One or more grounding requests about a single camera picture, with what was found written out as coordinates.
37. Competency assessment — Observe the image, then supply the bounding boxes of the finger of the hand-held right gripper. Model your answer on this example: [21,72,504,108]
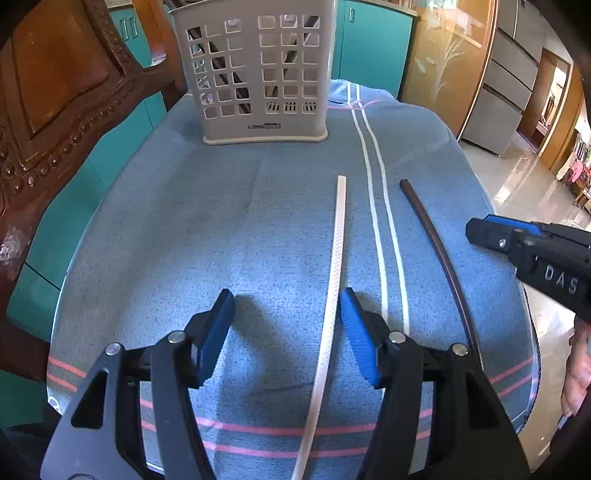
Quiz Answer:
[465,218,523,253]
[484,215,555,232]

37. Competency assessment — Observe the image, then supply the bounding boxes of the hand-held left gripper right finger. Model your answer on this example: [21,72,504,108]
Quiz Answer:
[339,287,532,480]

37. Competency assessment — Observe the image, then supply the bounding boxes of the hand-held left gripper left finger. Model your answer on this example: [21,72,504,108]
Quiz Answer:
[41,289,236,480]

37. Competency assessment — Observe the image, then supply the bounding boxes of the dark brown chopstick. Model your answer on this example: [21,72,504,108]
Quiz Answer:
[399,179,483,370]

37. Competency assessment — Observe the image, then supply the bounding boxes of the white textured chopstick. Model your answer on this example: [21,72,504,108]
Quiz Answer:
[292,175,347,480]

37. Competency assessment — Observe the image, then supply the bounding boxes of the beige plastic utensil holder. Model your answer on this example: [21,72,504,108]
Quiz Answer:
[168,0,337,146]

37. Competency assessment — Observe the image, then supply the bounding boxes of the person's right hand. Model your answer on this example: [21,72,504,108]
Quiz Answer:
[561,323,591,416]

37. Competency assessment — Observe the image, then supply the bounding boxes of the pink hanging clothes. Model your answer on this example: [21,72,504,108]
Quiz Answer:
[566,134,591,195]

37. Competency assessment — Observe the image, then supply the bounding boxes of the blue striped towel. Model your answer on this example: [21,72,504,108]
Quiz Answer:
[46,78,541,480]

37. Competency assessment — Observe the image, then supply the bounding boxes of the wooden etched glass door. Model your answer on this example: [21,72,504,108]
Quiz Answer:
[399,0,499,139]

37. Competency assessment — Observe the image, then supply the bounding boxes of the carved wooden chair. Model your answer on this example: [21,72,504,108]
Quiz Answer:
[0,0,188,384]

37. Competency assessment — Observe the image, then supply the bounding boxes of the wooden door frame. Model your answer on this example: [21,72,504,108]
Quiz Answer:
[515,46,587,171]

